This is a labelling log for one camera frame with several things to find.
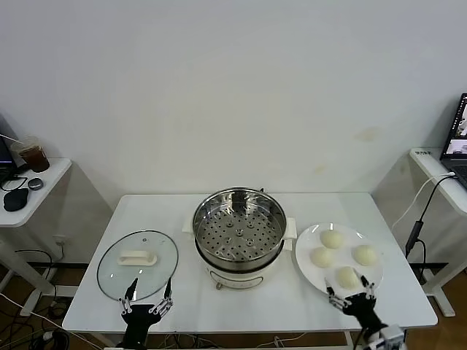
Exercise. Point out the plastic iced coffee cup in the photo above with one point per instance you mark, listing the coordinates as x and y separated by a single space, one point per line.
34 158

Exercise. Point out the dark laptop with purple screen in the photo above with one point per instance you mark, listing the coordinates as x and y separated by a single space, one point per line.
5 153

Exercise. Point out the perforated steel steamer basket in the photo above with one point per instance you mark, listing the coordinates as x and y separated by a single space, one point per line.
219 233

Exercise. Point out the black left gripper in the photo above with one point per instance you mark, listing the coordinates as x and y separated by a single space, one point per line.
138 317

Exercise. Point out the grey round puck case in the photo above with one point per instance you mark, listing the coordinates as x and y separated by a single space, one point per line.
35 183

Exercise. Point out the white side desk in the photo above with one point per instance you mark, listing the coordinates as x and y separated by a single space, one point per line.
452 193
47 189

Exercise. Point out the white wall outlet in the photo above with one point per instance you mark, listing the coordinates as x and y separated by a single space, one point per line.
60 240

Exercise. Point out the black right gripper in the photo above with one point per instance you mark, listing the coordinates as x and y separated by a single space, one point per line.
365 310

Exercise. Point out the black computer mouse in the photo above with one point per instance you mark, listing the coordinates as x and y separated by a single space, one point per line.
15 200

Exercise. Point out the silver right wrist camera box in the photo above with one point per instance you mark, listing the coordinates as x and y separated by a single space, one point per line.
393 333

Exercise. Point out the small white printed label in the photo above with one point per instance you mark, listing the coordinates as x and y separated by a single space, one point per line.
423 152

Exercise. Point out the white round plate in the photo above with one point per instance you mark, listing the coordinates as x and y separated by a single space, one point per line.
306 271

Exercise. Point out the white steamed baozi bun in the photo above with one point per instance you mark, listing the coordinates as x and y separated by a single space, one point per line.
322 257
365 254
348 278
332 239

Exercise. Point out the cream electric cooker base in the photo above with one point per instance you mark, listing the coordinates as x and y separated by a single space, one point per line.
237 279

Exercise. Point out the black laptop showing camera views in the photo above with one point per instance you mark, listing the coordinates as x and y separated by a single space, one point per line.
456 160

